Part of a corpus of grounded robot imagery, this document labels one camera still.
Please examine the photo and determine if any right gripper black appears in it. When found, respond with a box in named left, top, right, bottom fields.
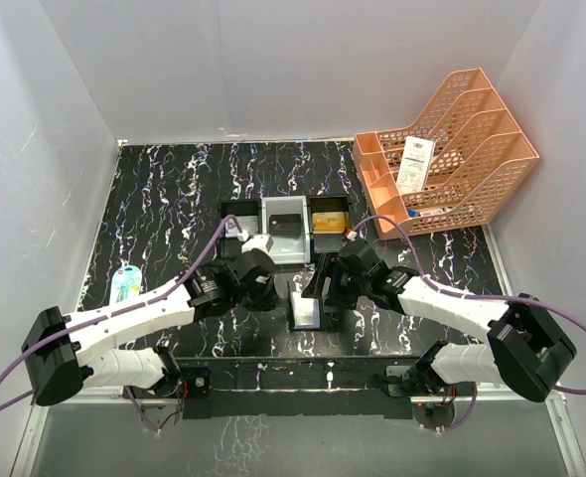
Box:
left=303, top=254, right=370, bottom=309

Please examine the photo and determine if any black card holder wallet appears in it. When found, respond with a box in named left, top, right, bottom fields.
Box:
left=287, top=281, right=340, bottom=332

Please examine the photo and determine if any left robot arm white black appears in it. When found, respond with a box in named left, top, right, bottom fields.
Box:
left=22, top=249, right=278, bottom=406

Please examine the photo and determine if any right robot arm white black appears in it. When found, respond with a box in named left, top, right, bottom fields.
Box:
left=302, top=238, right=577, bottom=402

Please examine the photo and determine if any silver credit card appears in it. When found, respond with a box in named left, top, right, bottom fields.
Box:
left=224, top=216, right=260, bottom=239

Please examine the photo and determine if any black credit card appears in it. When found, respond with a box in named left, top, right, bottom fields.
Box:
left=268, top=213, right=303, bottom=238

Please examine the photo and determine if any gold credit card in bin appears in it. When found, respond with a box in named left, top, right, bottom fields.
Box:
left=311, top=211, right=348, bottom=235

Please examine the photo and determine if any black left bin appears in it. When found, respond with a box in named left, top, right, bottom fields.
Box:
left=217, top=199, right=263, bottom=260

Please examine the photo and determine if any black bin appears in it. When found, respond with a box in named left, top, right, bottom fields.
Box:
left=307, top=195, right=353, bottom=262
left=217, top=199, right=263, bottom=260

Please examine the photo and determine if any white middle bin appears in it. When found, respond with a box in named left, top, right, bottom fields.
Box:
left=261, top=196, right=311, bottom=265

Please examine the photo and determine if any black right bin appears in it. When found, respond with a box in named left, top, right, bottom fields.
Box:
left=307, top=195, right=353, bottom=262

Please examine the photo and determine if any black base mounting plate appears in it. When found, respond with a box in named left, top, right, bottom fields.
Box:
left=178, top=356, right=472, bottom=426

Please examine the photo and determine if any small label box in organizer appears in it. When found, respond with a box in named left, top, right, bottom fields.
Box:
left=406, top=207, right=454, bottom=221

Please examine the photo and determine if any blue white packaged item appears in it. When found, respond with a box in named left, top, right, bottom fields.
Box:
left=109, top=264, right=142, bottom=305

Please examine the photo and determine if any white paper receipt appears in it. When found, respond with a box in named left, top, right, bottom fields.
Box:
left=395, top=136, right=435, bottom=195

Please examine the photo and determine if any orange plastic desk organizer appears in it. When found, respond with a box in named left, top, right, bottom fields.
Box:
left=353, top=68, right=539, bottom=240

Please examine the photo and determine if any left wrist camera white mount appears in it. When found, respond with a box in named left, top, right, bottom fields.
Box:
left=237, top=231, right=273, bottom=255

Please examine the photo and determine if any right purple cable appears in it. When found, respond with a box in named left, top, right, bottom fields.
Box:
left=352, top=214, right=586, bottom=397

